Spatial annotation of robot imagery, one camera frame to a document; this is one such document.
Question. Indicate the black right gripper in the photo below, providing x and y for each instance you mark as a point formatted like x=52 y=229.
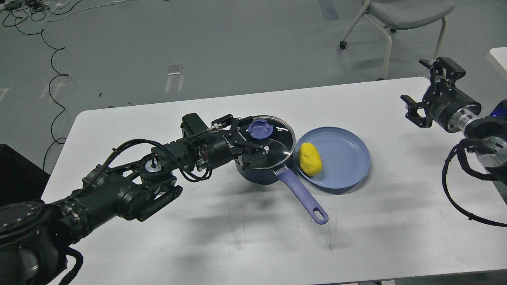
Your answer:
x=443 y=103

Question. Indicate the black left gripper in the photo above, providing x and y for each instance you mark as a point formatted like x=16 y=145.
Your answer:
x=222 y=146

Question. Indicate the glass pot lid purple knob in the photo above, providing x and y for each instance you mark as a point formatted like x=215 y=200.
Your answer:
x=265 y=130

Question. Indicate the yellow potato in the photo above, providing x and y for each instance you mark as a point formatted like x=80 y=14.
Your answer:
x=310 y=161

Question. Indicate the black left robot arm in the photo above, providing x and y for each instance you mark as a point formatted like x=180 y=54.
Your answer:
x=135 y=182

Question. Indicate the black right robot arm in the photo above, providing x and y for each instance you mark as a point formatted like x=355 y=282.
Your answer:
x=482 y=153

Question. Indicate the white table at right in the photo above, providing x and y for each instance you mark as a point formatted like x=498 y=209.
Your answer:
x=497 y=57

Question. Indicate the grey office chair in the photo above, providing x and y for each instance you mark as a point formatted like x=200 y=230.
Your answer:
x=388 y=16

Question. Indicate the silver floor plate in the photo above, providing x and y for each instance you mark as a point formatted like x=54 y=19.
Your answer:
x=174 y=70

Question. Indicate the blue round plate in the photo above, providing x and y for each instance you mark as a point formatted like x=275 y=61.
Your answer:
x=345 y=157

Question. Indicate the black box at left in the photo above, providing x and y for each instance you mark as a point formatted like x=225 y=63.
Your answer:
x=20 y=179

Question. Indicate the dark blue saucepan purple handle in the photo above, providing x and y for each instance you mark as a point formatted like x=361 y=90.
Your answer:
x=287 y=176

